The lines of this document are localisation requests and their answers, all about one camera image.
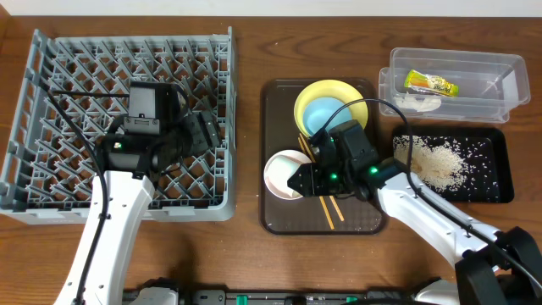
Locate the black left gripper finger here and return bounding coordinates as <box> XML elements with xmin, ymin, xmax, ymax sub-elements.
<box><xmin>200</xmin><ymin>111</ymin><xmax>222</xmax><ymax>147</ymax></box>
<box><xmin>184</xmin><ymin>114</ymin><xmax>212</xmax><ymax>155</ymax></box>

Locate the light blue bowl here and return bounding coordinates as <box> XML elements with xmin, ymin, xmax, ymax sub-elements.
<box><xmin>302</xmin><ymin>97</ymin><xmax>352</xmax><ymax>136</ymax></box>

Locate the clear plastic wrap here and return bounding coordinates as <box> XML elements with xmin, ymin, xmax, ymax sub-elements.
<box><xmin>394</xmin><ymin>93</ymin><xmax>441</xmax><ymax>113</ymax></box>

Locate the green yellow snack wrapper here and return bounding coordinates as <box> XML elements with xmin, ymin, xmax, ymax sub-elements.
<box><xmin>404</xmin><ymin>69</ymin><xmax>459</xmax><ymax>97</ymax></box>

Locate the white cup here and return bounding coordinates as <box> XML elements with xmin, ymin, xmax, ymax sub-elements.
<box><xmin>269</xmin><ymin>156</ymin><xmax>300</xmax><ymax>197</ymax></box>

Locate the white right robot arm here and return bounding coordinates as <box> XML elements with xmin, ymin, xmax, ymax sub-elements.
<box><xmin>263</xmin><ymin>120</ymin><xmax>541</xmax><ymax>304</ymax></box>

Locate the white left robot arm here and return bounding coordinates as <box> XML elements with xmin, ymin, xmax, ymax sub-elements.
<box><xmin>56</xmin><ymin>81</ymin><xmax>222</xmax><ymax>304</ymax></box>

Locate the grey dishwasher rack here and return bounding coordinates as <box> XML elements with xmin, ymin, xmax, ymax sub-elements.
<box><xmin>1</xmin><ymin>31</ymin><xmax>237</xmax><ymax>225</ymax></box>

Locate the spilled rice waste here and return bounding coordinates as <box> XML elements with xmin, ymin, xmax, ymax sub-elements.
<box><xmin>411</xmin><ymin>136</ymin><xmax>500</xmax><ymax>202</ymax></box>

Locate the black food waste tray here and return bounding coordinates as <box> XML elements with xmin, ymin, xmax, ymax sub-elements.
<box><xmin>412</xmin><ymin>125</ymin><xmax>514</xmax><ymax>203</ymax></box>

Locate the wooden chopstick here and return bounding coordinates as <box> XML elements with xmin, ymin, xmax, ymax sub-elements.
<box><xmin>298</xmin><ymin>133</ymin><xmax>346</xmax><ymax>223</ymax></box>
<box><xmin>298</xmin><ymin>133</ymin><xmax>335</xmax><ymax>230</ymax></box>

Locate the white bowl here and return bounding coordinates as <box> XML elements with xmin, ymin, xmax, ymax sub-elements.
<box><xmin>263</xmin><ymin>150</ymin><xmax>311</xmax><ymax>200</ymax></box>

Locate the dark brown serving tray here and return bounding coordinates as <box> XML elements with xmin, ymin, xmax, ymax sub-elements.
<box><xmin>259</xmin><ymin>79</ymin><xmax>386</xmax><ymax>236</ymax></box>

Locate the yellow plate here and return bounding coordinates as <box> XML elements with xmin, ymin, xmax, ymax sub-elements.
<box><xmin>294</xmin><ymin>80</ymin><xmax>363</xmax><ymax>136</ymax></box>

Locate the clear plastic bin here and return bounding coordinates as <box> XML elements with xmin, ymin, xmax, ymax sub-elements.
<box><xmin>379</xmin><ymin>47</ymin><xmax>531</xmax><ymax>124</ymax></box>

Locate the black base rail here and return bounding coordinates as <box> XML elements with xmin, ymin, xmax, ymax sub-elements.
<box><xmin>122</xmin><ymin>278</ymin><xmax>417</xmax><ymax>305</ymax></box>

